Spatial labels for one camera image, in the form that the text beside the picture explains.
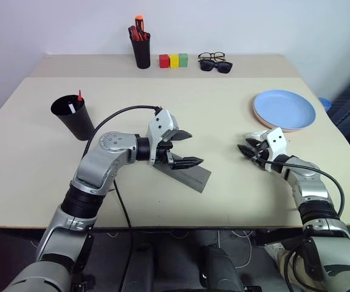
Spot grey glasses case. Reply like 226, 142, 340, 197
148, 158, 212, 194

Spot thin white cable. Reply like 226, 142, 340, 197
217, 230, 253, 268

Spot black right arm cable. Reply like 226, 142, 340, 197
253, 158, 345, 220

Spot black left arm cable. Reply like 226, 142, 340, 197
83, 105, 164, 274

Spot blue bin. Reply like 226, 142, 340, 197
318, 97, 333, 112

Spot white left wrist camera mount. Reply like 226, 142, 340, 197
146, 108, 179, 147

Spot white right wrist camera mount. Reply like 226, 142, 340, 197
261, 127, 288, 162

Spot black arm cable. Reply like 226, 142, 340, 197
83, 105, 164, 274
253, 158, 345, 220

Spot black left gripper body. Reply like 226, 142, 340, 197
155, 139, 176, 167

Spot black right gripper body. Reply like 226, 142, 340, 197
253, 139, 270, 167

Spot dark rounded shape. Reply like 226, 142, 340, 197
201, 245, 240, 292

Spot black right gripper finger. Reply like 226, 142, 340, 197
244, 137, 265, 147
237, 144, 261, 160

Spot white shoe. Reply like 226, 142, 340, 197
264, 243, 289, 260

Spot blue plate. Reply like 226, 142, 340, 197
253, 89, 317, 130

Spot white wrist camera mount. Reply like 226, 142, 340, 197
146, 108, 179, 147
261, 127, 288, 162

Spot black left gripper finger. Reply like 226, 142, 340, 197
169, 130, 193, 142
166, 151, 205, 170

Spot tortoiseshell clear-lens glasses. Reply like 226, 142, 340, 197
197, 52, 227, 63

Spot pink plate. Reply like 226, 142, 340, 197
253, 106, 312, 134

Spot black pen cup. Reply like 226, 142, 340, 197
50, 94, 95, 141

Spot black tool holder cup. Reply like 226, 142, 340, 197
131, 39, 151, 70

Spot black sunglasses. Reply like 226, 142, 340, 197
199, 60, 233, 74

